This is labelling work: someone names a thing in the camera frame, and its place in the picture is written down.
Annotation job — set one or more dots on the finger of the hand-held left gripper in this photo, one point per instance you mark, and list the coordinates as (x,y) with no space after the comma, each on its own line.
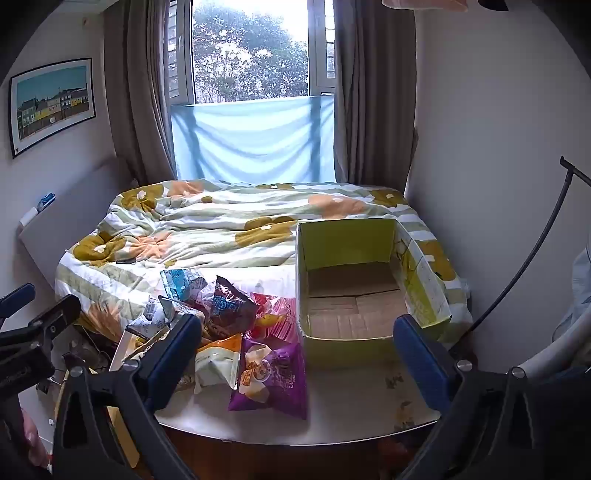
(18,300)
(51,318)

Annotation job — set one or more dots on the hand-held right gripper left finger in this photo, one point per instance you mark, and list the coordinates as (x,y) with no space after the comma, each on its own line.
(171,364)

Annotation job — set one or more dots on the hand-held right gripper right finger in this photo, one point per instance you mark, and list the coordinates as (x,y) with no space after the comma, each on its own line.
(422,364)

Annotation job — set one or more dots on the orange white snack packet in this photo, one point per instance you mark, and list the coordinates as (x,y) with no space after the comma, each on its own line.
(214,364)

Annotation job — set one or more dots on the silver white snack packet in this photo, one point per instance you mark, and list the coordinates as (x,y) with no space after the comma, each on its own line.
(154,314)

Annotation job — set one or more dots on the dark brown snack packet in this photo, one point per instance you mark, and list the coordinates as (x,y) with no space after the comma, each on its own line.
(231,309)

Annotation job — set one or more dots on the yellow-green cardboard box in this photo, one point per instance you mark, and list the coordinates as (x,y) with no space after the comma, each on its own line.
(351,304)

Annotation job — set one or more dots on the purple snack packet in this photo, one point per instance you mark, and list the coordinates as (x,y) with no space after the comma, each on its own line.
(277,374)

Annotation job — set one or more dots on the pink snack packet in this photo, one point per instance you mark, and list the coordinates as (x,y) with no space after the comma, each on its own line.
(277,318)

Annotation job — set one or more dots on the blue white snack packet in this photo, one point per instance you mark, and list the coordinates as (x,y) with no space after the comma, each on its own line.
(182,284)

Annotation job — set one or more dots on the white clip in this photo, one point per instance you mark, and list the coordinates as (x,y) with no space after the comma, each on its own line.
(28,217)

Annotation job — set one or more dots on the blue clip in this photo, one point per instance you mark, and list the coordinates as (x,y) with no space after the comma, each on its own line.
(46,201)

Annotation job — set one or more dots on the white headboard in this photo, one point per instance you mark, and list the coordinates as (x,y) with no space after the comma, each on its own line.
(78,207)

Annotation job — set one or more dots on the floral blanket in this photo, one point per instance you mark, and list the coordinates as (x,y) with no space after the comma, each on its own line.
(207,226)

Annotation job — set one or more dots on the black bent rod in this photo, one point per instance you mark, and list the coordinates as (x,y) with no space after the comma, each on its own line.
(547,230)

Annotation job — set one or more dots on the brown curtain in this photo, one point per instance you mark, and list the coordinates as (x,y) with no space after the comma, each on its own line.
(374,92)
(134,92)

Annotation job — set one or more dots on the light blue window cloth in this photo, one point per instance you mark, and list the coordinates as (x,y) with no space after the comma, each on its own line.
(249,138)

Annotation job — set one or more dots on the window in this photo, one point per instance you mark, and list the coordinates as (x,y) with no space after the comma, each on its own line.
(249,50)

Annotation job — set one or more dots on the white chair frame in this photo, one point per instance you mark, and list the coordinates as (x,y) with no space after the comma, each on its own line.
(554,350)

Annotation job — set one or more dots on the framed wall picture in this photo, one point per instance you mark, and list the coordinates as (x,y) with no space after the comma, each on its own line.
(51,104)

